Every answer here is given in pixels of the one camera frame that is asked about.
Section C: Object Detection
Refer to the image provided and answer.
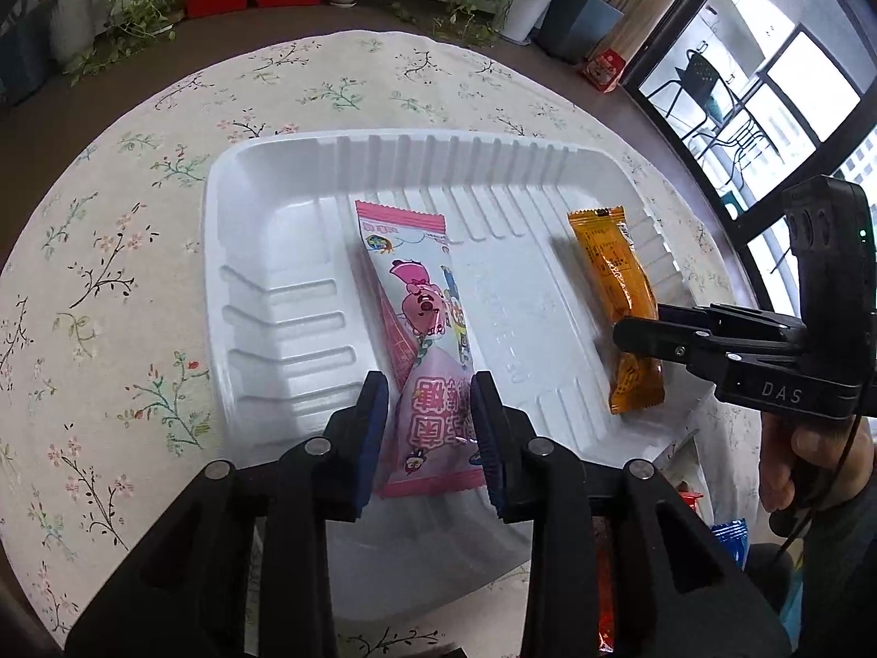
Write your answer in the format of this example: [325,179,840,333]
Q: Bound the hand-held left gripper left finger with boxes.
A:
[65,370,391,658]

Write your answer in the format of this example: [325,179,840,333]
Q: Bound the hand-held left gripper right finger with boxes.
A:
[469,370,796,658]

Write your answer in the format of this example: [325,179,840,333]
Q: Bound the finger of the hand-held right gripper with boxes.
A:
[656,302,804,340]
[612,316,804,386]

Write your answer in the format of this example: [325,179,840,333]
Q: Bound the orange snack packet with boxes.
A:
[567,206,667,416]

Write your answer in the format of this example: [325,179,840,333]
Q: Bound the pink cartoon snack packet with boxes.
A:
[354,198,489,500]

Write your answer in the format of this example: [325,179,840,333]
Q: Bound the white plastic tray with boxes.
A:
[201,129,694,628]

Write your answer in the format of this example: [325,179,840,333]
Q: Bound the blue snack packet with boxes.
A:
[709,519,753,568]

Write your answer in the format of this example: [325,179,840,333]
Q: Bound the person's right hand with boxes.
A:
[757,413,859,537]

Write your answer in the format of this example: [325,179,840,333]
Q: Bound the black framed window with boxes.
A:
[627,0,877,320]

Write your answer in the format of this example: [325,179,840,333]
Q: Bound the black outdoor chair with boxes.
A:
[647,48,765,186]

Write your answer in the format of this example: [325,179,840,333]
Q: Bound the red box on floor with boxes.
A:
[582,48,629,94]

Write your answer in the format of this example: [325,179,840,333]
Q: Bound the floral tablecloth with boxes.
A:
[0,31,755,658]

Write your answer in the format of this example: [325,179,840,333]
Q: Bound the tall plant in blue-grey pot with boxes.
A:
[546,0,662,64]

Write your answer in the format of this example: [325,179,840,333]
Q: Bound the trailing vine plant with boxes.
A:
[65,0,187,78]

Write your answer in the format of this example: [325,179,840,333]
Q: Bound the plant in white ribbed pot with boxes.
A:
[49,0,98,64]

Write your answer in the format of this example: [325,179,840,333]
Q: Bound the leafy plant in dark pot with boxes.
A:
[0,0,50,93]

